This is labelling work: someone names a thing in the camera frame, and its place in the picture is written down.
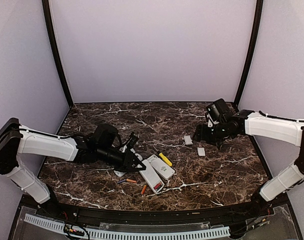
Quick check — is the white battery cover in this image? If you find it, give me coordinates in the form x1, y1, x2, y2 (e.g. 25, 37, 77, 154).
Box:
184, 135, 193, 146

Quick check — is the grey remote control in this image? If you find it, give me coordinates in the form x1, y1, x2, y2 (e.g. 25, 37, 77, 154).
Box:
113, 153, 143, 177

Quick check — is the right black frame post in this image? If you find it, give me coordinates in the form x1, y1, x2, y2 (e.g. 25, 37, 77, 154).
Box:
233, 0, 264, 109

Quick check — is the black frame post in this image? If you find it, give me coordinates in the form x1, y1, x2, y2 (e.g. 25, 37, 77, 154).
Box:
41, 0, 74, 108
233, 0, 264, 109

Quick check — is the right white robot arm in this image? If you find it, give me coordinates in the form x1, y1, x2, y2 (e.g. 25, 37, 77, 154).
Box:
192, 98, 304, 217

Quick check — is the white remote with battery bay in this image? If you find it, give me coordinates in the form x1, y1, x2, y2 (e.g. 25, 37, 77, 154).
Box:
147, 154, 175, 180

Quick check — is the white remote sliding cover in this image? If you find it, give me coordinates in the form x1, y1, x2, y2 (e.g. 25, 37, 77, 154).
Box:
197, 147, 206, 157

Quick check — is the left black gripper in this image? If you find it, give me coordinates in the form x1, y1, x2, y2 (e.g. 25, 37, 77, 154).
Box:
96, 144, 146, 172

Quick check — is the black front rail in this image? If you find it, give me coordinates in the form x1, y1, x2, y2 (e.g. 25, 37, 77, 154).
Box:
37, 202, 274, 227

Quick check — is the yellow handled screwdriver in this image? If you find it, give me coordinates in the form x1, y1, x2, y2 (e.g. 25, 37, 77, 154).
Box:
155, 148, 172, 167

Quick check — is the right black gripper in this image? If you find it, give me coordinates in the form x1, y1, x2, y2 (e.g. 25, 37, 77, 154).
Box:
193, 121, 228, 147

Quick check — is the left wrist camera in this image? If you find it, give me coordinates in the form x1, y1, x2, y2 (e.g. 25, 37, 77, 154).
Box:
120, 132, 139, 153

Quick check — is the white remote control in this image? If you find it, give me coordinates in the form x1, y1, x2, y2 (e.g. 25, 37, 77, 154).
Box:
139, 159, 164, 193

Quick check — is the orange AA battery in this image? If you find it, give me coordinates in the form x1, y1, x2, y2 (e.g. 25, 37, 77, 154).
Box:
141, 184, 147, 195
126, 178, 137, 183

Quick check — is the left black frame post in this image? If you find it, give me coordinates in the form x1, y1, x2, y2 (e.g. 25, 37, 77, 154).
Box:
41, 0, 74, 108

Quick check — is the white slotted cable duct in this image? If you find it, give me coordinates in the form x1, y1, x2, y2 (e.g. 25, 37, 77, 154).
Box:
24, 213, 230, 240

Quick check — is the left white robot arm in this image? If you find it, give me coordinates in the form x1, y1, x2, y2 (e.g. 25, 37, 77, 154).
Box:
0, 118, 147, 218

